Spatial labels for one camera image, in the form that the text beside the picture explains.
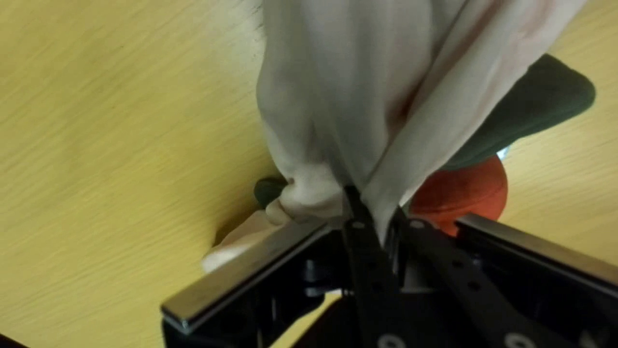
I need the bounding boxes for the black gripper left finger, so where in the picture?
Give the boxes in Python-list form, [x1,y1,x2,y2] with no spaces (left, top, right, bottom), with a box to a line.
[338,184,417,348]

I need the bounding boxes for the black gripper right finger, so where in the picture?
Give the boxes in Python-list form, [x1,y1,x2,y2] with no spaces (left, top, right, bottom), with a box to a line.
[385,205,564,348]

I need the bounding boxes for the orange plush toy green leaves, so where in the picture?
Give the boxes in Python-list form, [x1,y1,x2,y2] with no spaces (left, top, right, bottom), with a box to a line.
[253,52,599,238]

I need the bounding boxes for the pink cloth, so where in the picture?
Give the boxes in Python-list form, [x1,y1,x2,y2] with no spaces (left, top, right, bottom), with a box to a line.
[199,0,589,276]

